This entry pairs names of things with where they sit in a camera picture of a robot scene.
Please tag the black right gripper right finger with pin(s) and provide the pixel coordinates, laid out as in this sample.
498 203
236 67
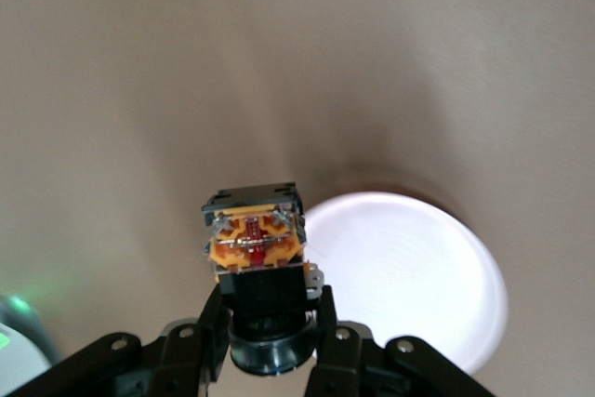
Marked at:
353 364

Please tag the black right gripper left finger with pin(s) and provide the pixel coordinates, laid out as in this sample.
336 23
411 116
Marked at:
176 360

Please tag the orange push-button switch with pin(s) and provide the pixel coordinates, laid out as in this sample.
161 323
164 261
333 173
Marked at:
255 239

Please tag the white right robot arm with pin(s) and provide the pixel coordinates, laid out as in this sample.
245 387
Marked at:
18 350

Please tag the pale pink round plate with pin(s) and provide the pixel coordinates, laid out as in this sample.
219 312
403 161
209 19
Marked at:
409 267

